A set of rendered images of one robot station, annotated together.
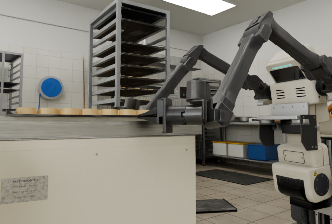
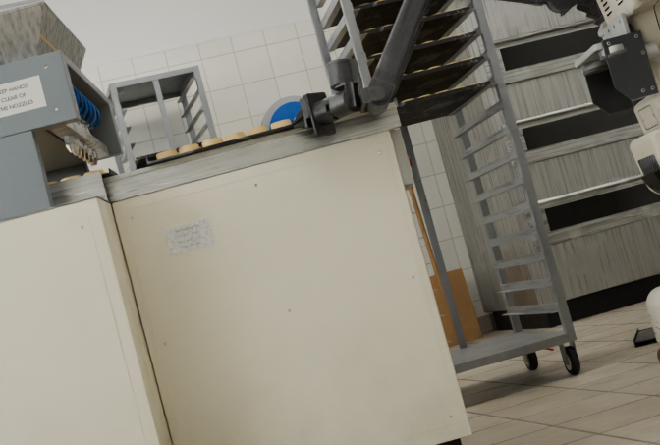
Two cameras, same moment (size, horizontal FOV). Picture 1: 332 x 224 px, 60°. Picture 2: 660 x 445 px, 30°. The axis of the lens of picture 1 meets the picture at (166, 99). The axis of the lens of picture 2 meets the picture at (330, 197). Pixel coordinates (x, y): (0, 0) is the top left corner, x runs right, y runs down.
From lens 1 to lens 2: 2.14 m
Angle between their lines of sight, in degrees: 25
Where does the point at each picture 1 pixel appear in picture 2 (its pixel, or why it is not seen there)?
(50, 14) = not seen: outside the picture
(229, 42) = not seen: outside the picture
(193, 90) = (332, 75)
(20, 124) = (164, 171)
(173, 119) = (321, 117)
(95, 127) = (247, 154)
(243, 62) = (408, 10)
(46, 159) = (201, 201)
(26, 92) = not seen: hidden behind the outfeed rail
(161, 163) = (345, 179)
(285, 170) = (638, 147)
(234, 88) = (395, 51)
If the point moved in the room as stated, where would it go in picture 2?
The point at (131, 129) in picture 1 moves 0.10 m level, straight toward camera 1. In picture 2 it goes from (293, 145) to (278, 144)
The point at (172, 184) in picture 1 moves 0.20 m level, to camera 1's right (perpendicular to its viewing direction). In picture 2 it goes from (368, 201) to (444, 179)
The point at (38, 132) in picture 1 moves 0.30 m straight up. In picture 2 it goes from (186, 175) to (154, 55)
